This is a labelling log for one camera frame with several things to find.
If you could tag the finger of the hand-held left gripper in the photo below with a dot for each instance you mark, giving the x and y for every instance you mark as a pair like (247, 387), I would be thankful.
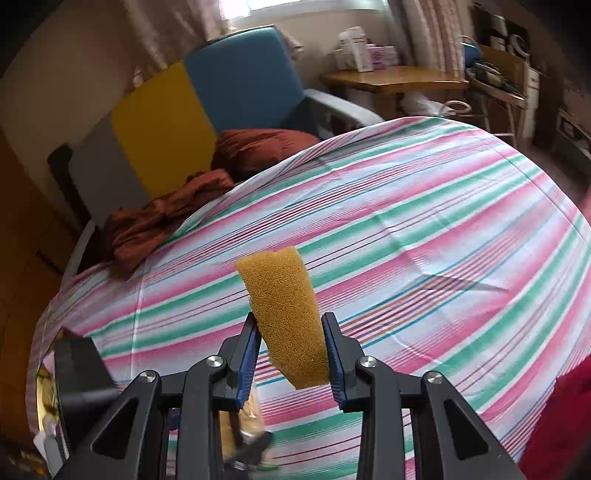
(173, 419)
(251, 452)

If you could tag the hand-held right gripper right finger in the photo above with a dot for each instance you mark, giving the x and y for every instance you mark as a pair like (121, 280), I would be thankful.
(334, 369)

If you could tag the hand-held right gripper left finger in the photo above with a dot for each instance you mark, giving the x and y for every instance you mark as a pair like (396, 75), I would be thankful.
(247, 364)

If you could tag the gold metal tray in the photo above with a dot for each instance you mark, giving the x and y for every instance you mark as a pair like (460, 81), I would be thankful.
(45, 383)

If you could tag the clear snack packet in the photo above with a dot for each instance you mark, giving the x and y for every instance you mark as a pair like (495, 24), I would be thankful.
(244, 417)

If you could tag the orange sponge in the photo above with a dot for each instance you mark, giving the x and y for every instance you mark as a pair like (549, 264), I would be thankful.
(286, 314)

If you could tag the wooden wardrobe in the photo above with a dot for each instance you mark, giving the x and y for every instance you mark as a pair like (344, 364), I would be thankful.
(23, 277)

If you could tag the striped tablecloth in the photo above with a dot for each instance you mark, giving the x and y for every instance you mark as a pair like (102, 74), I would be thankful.
(415, 230)

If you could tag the maroon blanket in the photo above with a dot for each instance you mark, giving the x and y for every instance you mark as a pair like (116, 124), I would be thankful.
(258, 147)

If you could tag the red cloth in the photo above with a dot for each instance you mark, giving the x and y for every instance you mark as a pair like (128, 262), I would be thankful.
(563, 415)

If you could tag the grey yellow blue chair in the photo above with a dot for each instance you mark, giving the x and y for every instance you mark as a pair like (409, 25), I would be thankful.
(157, 120)

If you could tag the white plastic bag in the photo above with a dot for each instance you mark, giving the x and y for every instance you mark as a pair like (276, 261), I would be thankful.
(420, 104)

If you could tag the wooden side table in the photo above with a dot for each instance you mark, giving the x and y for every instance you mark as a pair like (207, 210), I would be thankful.
(397, 76)

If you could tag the small white box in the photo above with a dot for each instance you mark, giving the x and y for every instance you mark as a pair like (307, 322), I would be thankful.
(339, 57)

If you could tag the purple box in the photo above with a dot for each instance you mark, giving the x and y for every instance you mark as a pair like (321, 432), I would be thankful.
(383, 57)

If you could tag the cluttered storage rack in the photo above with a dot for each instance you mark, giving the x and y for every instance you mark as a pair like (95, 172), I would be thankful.
(503, 78)

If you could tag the patterned curtain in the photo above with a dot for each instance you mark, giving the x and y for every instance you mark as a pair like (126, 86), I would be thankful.
(184, 32)
(429, 32)

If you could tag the window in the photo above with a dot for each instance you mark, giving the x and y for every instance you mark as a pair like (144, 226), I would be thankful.
(300, 4)

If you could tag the black post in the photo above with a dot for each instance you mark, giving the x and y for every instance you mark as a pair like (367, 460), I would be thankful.
(60, 170)

